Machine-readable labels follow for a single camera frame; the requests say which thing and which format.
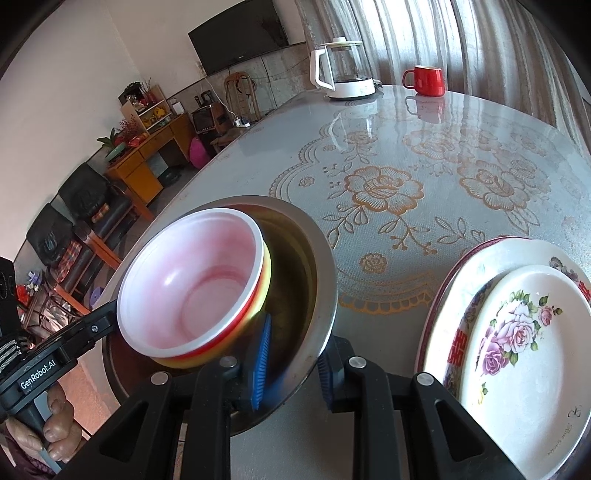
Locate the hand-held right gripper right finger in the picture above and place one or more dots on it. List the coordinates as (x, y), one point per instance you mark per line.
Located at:
(325, 383)

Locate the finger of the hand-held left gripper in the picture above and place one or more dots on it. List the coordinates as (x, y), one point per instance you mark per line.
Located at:
(87, 330)

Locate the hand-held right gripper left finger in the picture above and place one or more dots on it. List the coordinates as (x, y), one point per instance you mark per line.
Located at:
(261, 364)

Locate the yellow plastic bowl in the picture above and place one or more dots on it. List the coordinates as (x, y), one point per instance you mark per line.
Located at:
(194, 363)

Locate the stainless steel bowl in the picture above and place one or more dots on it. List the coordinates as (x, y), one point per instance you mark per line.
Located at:
(295, 277)

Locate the red plastic bowl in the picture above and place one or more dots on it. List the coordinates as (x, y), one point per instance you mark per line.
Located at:
(194, 286)

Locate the large purple-rimmed floral plate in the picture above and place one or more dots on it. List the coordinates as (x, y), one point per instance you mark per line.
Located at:
(433, 302)

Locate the medium plate with red print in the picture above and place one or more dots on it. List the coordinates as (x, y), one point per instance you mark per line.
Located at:
(485, 263)

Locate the small plate with rose print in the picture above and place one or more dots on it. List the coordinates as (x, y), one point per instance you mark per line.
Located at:
(531, 392)

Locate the person's left hand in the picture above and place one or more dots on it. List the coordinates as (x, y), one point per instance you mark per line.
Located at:
(62, 424)

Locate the black armchair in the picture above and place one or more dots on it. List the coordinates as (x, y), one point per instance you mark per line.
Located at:
(85, 194)
(48, 235)

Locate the yellow wooden desk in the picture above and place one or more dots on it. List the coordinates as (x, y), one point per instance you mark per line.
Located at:
(147, 152)

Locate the pink plastic item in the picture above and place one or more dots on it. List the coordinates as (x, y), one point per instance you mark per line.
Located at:
(198, 154)

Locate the wooden desktop shelf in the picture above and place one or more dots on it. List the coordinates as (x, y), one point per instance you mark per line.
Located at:
(154, 99)

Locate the white small box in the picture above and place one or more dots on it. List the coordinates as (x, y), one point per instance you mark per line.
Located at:
(178, 107)

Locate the white power strip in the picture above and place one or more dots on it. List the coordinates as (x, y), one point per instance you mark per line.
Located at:
(241, 122)

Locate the wooden chair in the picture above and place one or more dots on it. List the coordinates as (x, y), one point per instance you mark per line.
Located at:
(240, 87)

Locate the white electric kettle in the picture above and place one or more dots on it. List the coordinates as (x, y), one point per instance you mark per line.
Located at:
(351, 87)

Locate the red mug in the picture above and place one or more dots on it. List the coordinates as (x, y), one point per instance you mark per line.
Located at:
(427, 81)

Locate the wide grey window curtain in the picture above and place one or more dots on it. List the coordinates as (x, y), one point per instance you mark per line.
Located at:
(485, 41)

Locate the black wall television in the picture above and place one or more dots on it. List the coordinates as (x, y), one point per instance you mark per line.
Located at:
(240, 34)

